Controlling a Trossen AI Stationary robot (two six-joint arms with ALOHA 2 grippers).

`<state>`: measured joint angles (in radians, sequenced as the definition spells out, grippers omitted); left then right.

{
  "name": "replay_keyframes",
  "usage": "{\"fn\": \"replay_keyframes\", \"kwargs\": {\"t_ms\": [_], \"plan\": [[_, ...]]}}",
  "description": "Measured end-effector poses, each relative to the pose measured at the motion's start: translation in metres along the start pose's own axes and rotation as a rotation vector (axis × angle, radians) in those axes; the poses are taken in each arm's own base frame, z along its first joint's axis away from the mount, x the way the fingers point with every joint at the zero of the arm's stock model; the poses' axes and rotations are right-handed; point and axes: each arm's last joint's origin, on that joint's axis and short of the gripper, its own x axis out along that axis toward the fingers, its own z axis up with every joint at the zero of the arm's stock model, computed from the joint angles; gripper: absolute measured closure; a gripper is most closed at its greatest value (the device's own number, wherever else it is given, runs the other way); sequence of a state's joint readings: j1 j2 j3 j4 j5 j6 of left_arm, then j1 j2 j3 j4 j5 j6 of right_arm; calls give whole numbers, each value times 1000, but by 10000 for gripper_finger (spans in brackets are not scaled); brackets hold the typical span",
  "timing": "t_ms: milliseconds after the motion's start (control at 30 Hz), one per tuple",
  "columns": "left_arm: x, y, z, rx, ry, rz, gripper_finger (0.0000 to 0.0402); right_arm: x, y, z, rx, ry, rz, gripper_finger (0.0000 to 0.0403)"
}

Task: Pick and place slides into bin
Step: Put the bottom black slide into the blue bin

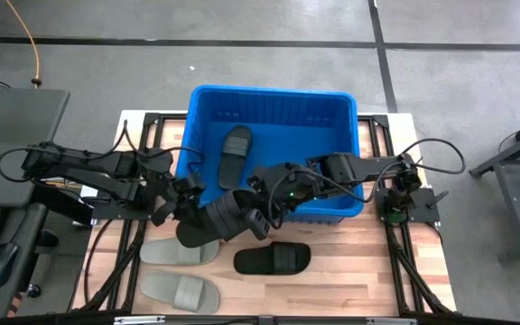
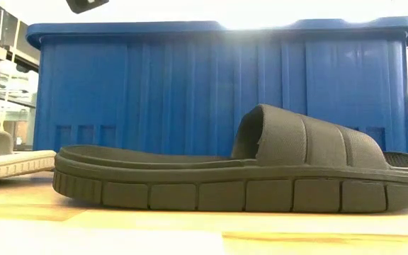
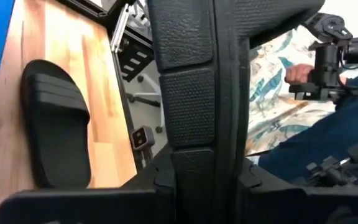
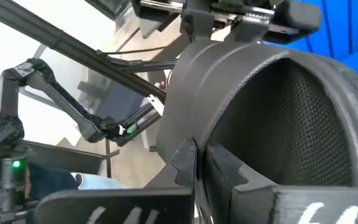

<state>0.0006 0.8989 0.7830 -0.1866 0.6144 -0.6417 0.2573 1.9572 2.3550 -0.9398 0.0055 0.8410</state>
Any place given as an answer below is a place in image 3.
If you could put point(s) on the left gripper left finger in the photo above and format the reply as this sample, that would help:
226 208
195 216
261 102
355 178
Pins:
154 199

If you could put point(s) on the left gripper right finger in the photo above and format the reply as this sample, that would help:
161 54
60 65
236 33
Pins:
269 202

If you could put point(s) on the black slide sandal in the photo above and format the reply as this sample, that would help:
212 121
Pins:
185 102
57 140

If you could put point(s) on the person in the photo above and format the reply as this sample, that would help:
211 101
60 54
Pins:
337 130

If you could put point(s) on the white office chair base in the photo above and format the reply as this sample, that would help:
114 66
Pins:
148 95

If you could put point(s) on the person's hand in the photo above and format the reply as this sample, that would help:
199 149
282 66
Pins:
298 74

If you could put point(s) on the small grey camera box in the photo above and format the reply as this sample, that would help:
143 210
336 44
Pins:
142 138

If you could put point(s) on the silver metal bracket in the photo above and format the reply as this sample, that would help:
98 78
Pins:
120 28

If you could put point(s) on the black aluminium table frame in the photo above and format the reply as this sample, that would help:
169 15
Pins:
89 7

